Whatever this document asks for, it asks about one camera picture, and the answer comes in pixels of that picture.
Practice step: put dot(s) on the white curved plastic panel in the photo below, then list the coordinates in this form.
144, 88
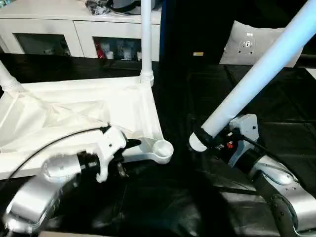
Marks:
247, 37

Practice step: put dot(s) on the white plastic table top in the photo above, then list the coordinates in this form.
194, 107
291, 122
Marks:
74, 116

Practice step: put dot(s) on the white plastic table leg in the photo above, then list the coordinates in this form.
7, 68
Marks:
247, 81
8, 76
146, 37

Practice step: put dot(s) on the red bottle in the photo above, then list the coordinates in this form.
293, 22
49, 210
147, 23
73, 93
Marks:
100, 52

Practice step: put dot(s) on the black horizontal bar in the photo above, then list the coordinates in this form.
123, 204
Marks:
308, 57

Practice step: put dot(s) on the grey rounded device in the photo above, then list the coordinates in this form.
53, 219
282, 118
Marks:
128, 5

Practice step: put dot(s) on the white glass-door cabinet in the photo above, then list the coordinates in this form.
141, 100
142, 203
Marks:
61, 24

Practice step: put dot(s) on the white plastic bottle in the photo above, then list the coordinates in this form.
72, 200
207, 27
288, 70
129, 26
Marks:
139, 56
109, 55

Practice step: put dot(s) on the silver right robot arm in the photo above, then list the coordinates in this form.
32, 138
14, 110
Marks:
284, 185

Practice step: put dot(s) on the white flat board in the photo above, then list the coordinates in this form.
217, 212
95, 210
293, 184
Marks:
311, 72

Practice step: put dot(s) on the small gold label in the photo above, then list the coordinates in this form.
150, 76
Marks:
198, 54

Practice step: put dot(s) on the black tangled clutter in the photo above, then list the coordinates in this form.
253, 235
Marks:
97, 6

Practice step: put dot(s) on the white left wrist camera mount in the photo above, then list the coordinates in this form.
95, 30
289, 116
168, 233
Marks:
112, 143

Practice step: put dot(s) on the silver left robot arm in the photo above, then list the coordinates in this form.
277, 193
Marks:
37, 192

